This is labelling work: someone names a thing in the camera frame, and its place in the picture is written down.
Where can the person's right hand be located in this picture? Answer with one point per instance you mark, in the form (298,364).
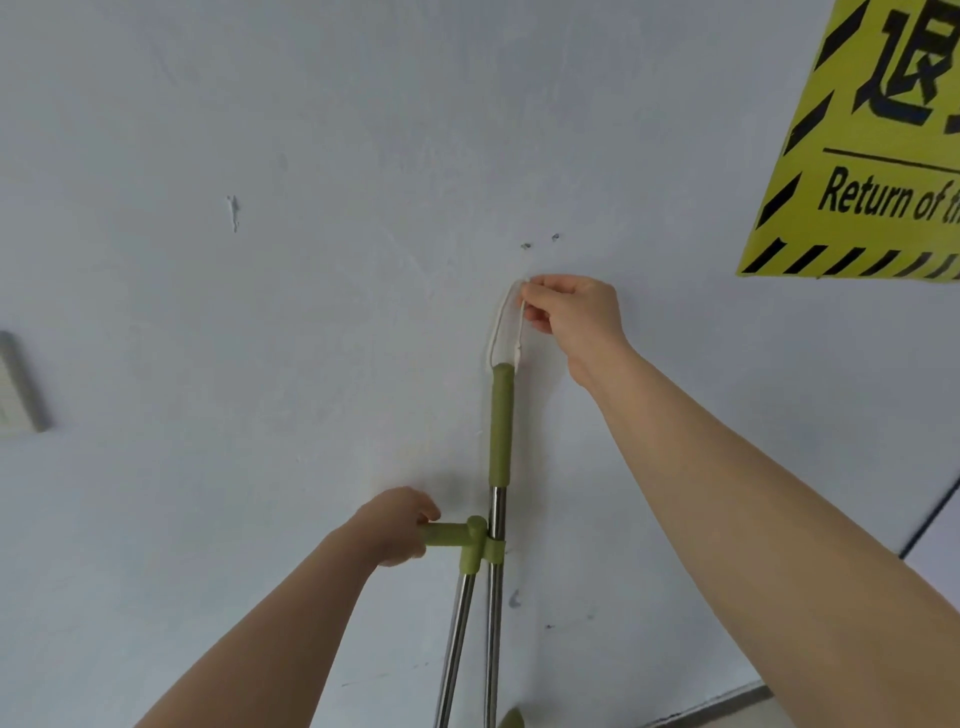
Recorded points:
(581,322)

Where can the yellow black striped wall sign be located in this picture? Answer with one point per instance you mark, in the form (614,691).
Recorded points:
(862,150)

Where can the person's right forearm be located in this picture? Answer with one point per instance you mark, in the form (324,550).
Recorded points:
(750,540)

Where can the person's left forearm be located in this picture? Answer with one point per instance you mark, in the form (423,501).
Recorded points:
(247,645)

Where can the person's left hand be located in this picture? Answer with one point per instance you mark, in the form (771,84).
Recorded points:
(390,529)

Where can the green dustpan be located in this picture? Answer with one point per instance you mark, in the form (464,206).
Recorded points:
(457,536)

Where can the green broom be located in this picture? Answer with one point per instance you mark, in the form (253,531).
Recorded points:
(501,420)

